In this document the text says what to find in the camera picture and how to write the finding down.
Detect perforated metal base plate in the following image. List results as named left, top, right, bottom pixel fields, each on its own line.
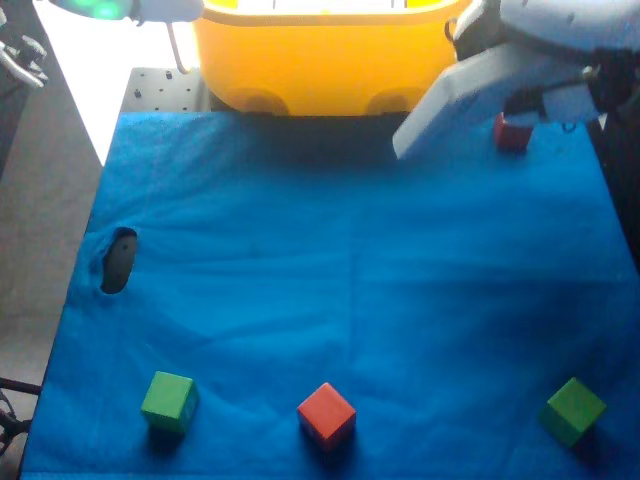
left=121, top=67, right=214, bottom=115

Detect white and black left hand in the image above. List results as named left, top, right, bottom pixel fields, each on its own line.
left=0, top=34, right=50, bottom=90

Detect red block with number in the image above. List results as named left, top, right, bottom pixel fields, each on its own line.
left=492, top=112, right=535, bottom=153

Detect green wooden block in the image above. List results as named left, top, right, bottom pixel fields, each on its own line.
left=139, top=370, right=200, bottom=435
left=538, top=376, right=608, bottom=449

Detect blue cloth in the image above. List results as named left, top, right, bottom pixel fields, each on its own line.
left=19, top=110, right=640, bottom=480

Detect yellow plastic bin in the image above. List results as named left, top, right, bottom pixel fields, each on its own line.
left=192, top=0, right=474, bottom=119

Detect white and black right hand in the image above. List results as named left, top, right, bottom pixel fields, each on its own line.
left=444, top=0, right=640, bottom=126

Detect black stand struts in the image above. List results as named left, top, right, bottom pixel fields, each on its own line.
left=0, top=377, right=44, bottom=459

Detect red wooden block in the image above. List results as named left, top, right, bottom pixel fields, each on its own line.
left=296, top=382, right=358, bottom=454

